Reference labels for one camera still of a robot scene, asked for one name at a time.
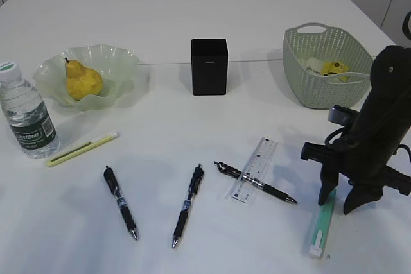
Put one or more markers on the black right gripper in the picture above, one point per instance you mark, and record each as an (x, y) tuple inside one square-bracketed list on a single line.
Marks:
[(362, 150)]

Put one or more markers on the black gel pen left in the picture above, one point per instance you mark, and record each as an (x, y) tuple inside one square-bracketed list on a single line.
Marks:
[(115, 190)]

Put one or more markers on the pale green wavy glass plate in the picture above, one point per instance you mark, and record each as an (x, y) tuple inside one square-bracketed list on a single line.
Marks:
[(118, 68)]

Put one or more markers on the blue black gel pen middle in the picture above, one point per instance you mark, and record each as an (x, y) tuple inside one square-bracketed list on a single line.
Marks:
[(194, 185)]

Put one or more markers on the black gel pen on ruler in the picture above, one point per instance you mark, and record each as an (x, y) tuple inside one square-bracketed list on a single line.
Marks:
[(231, 171)]

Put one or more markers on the clear plastic ruler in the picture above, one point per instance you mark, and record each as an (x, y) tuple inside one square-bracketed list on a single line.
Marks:
[(256, 167)]

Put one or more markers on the black square pen holder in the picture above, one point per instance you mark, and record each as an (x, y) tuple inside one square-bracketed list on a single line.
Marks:
[(209, 66)]

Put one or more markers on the teal white utility knife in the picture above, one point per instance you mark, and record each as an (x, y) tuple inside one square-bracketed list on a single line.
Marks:
[(322, 226)]

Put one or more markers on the clear plastic water bottle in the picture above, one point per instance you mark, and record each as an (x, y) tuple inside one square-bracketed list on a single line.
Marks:
[(27, 114)]

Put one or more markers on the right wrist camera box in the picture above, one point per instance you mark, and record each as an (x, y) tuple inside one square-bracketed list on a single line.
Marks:
[(342, 116)]

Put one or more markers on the yellow pear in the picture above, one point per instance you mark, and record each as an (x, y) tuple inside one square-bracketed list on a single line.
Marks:
[(81, 81)]

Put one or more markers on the yellow white waste paper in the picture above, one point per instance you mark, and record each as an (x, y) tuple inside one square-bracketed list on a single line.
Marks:
[(321, 68)]

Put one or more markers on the green woven plastic basket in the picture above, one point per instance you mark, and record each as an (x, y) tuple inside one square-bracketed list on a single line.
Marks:
[(329, 44)]

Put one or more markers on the yellow-green utility knife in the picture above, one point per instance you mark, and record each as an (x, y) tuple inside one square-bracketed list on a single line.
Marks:
[(82, 149)]

